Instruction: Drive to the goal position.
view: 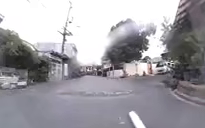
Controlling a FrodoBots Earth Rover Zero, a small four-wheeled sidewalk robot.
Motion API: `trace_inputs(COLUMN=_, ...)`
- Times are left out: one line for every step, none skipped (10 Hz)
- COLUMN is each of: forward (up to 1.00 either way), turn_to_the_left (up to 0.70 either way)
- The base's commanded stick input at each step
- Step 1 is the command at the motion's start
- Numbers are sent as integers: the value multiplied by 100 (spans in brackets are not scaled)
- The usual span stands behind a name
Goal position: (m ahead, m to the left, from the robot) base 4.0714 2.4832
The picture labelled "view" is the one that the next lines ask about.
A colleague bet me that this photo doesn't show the white wall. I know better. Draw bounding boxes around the white wall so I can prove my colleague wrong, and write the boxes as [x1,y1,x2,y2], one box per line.
[106,61,152,79]

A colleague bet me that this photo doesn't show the grey low building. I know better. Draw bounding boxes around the grey low building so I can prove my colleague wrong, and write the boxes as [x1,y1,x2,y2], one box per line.
[33,41,79,81]

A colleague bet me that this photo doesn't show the leafy green tree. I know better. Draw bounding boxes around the leafy green tree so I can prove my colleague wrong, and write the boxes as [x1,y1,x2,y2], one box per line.
[159,16,205,79]

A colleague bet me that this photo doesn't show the utility pole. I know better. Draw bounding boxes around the utility pole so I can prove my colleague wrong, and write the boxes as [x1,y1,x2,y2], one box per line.
[57,0,74,81]

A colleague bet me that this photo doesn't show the white vehicle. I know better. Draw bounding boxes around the white vehicle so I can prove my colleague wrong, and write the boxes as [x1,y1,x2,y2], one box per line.
[154,61,175,75]

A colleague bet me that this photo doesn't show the grey fence wall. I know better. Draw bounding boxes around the grey fence wall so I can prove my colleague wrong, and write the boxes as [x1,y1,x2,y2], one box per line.
[0,64,30,90]

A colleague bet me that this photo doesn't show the green bushy tree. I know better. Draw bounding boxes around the green bushy tree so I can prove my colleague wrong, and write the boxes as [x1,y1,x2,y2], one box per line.
[0,27,51,83]

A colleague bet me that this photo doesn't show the large dark tree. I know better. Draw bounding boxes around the large dark tree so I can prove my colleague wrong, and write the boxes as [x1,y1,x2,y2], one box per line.
[102,18,157,66]

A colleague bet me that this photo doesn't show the grey asphalt road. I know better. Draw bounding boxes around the grey asphalt road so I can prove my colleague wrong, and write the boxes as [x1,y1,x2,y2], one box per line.
[0,74,205,128]

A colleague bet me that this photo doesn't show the white painted road line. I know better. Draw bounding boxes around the white painted road line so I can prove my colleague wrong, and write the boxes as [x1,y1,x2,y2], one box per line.
[128,110,147,128]

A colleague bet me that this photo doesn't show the tall brown building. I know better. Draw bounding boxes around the tall brown building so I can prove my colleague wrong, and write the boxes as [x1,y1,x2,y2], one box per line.
[172,0,205,84]

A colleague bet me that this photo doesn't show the concrete kerb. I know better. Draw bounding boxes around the concrete kerb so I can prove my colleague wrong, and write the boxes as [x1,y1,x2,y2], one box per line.
[169,81,205,109]

